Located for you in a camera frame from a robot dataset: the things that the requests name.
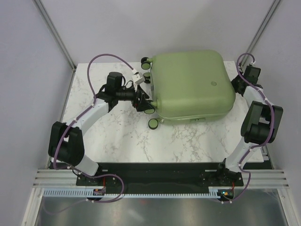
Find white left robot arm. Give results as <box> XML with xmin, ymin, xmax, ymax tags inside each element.
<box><xmin>48</xmin><ymin>72</ymin><xmax>152</xmax><ymax>185</ymax></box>

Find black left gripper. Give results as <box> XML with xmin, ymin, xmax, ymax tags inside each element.
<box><xmin>116</xmin><ymin>82</ymin><xmax>153</xmax><ymax>112</ymax></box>

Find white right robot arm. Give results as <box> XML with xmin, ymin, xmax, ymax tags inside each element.
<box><xmin>214</xmin><ymin>65</ymin><xmax>284</xmax><ymax>186</ymax></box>

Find green hard-shell suitcase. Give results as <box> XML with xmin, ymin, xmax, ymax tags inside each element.
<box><xmin>141</xmin><ymin>50</ymin><xmax>236</xmax><ymax>129</ymax></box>

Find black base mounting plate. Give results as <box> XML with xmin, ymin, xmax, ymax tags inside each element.
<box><xmin>76</xmin><ymin>162</ymin><xmax>244</xmax><ymax>193</ymax></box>

